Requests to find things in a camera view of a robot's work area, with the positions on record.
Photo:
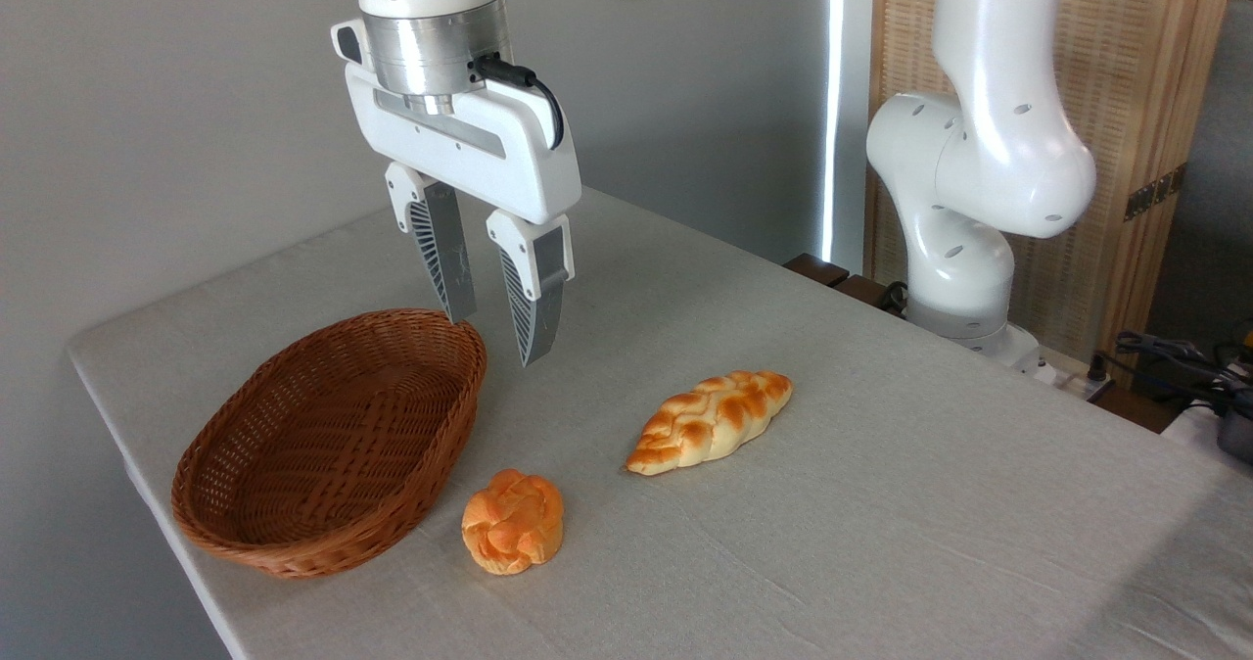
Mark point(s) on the long braided bread loaf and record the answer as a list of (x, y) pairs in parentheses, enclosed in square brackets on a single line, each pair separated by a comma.
[(710, 420)]

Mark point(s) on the brown woven wicker basket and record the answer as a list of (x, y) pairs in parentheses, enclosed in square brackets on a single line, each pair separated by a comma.
[(294, 503)]

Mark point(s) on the round knotted bread roll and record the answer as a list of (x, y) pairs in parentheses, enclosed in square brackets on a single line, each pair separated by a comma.
[(514, 523)]

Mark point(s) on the wooden folding screen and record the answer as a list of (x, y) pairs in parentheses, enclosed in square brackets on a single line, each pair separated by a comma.
[(1126, 72)]

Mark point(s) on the white power strip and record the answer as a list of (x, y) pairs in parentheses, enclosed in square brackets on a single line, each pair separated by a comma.
[(1077, 381)]

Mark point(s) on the dark brown wooden board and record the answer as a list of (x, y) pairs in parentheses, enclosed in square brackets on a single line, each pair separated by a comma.
[(832, 276)]

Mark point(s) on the dark metal screen hinge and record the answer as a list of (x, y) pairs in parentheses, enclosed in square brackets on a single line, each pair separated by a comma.
[(1155, 192)]

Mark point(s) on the light grey tablecloth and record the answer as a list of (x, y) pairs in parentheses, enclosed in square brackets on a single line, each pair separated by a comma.
[(881, 542)]

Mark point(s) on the white vertical light strip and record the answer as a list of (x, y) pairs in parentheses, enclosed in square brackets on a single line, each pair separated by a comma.
[(834, 102)]

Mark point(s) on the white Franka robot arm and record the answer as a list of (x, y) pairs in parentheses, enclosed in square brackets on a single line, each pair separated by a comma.
[(979, 151)]

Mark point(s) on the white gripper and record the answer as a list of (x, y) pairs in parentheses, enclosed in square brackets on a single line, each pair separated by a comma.
[(460, 146)]

